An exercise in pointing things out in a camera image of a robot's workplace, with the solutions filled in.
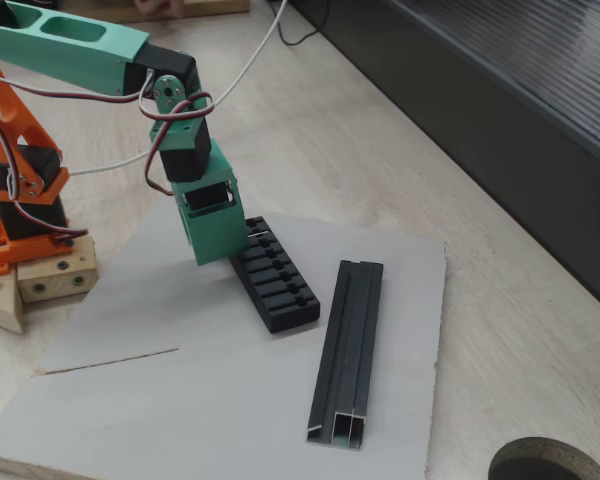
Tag long wooden board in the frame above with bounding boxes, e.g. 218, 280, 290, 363
29, 0, 251, 25

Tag base servo wire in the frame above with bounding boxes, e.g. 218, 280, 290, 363
9, 197, 89, 247

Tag grey horizontal window blinds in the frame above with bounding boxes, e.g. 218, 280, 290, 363
389, 0, 600, 169

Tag wrist servo wire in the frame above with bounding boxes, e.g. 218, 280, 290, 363
137, 69, 215, 197

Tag dark aluminium profile rail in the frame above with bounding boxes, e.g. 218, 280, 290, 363
305, 258, 385, 449

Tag grey flat board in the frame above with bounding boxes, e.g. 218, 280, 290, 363
0, 196, 449, 480

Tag person's hand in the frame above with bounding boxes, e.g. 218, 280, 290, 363
133, 0, 184, 17

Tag black cable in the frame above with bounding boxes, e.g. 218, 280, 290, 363
265, 0, 330, 47

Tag wooden block with screws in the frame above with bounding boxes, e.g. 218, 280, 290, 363
17, 234, 100, 304

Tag black slotted block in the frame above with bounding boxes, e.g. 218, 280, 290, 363
228, 215, 322, 335

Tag light wooden plank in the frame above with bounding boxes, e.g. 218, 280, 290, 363
0, 272, 25, 335

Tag white cable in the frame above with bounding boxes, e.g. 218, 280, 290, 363
68, 0, 289, 176

